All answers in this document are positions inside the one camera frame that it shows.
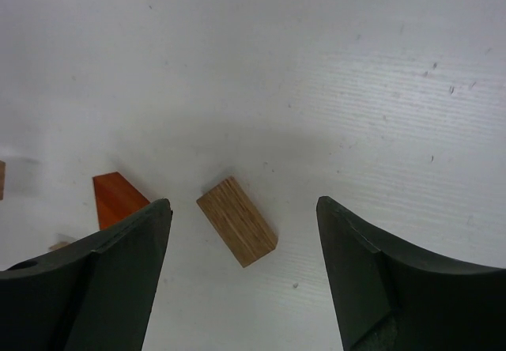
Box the tan wood block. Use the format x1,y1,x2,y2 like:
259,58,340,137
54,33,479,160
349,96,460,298
197,176,278,268

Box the short light wood block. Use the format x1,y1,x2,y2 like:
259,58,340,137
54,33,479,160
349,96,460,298
0,160,6,200

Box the long light wood block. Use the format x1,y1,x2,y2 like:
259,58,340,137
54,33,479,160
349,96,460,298
48,241,70,251

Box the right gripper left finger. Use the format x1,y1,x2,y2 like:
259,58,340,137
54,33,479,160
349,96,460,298
1,198,172,350

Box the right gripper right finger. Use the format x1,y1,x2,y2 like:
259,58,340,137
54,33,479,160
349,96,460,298
316,196,505,350

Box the orange triangular wood block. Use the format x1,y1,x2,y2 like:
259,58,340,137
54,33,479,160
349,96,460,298
93,172,149,230

